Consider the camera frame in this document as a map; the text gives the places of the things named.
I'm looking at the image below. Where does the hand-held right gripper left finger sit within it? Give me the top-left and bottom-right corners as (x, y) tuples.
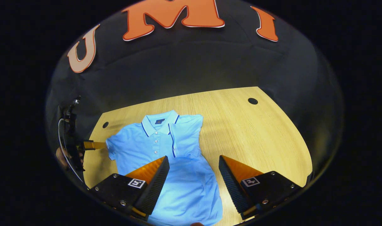
(89, 155), (170, 220)

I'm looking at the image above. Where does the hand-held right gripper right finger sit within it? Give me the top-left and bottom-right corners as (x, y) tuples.
(219, 155), (304, 220)

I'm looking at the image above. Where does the light blue T-shirt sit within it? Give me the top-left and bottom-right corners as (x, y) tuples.
(105, 110), (223, 226)

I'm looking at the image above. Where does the black backdrop cloth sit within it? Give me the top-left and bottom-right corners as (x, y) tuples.
(45, 0), (345, 189)

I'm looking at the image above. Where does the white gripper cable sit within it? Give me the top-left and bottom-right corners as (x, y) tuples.
(57, 118), (86, 186)

